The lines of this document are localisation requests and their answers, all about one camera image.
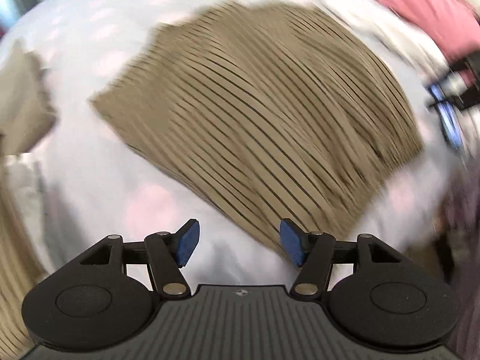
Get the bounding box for white folded garment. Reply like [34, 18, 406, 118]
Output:
[0, 153, 46, 211]

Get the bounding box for pink embroidered pillow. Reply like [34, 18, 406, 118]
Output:
[322, 0, 480, 64]

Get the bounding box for light striped folded garment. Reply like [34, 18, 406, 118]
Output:
[0, 195, 49, 360]

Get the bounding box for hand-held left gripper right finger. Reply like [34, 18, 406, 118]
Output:
[280, 218, 407, 298]

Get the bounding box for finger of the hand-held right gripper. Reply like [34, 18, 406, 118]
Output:
[431, 99, 480, 148]
[427, 55, 480, 100]

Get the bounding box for polka dot bed sheet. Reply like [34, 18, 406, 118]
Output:
[0, 0, 480, 360]

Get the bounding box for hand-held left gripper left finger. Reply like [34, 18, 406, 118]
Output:
[75, 218, 200, 299]

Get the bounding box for taupe folded garment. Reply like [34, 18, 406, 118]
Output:
[0, 39, 59, 156]

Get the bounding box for brown striped pants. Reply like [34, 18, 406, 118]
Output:
[88, 0, 424, 259]

